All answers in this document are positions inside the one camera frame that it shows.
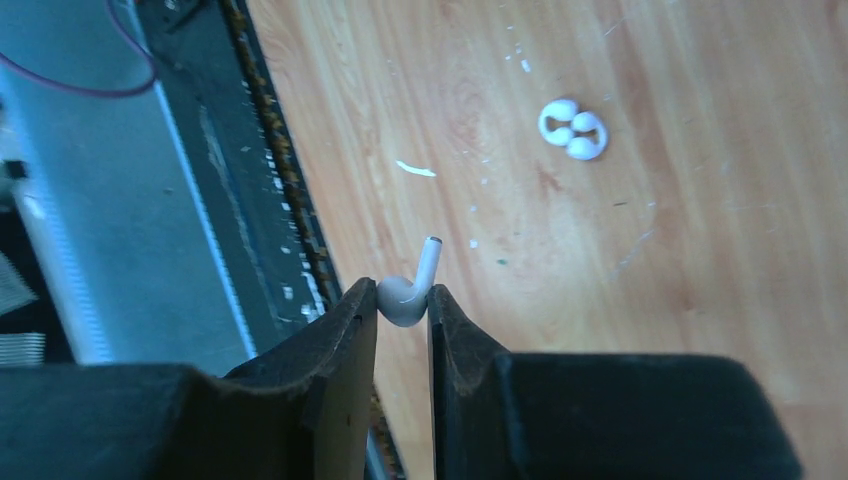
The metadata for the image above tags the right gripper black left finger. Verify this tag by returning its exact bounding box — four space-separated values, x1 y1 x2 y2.
1 277 378 479

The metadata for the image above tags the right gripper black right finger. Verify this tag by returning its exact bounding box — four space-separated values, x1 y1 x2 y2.
428 285 804 479

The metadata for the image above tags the small white plastic sliver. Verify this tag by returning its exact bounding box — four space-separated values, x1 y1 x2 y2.
395 160 437 178

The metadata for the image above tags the white eartips cluster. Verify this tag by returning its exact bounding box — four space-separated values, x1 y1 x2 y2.
537 98 609 161

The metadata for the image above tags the aluminium rail frame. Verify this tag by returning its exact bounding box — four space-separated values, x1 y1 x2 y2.
0 0 260 369

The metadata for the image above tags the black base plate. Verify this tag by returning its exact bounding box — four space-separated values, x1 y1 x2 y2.
124 1 405 479

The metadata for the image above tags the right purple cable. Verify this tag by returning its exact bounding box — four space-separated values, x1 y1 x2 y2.
0 0 160 101

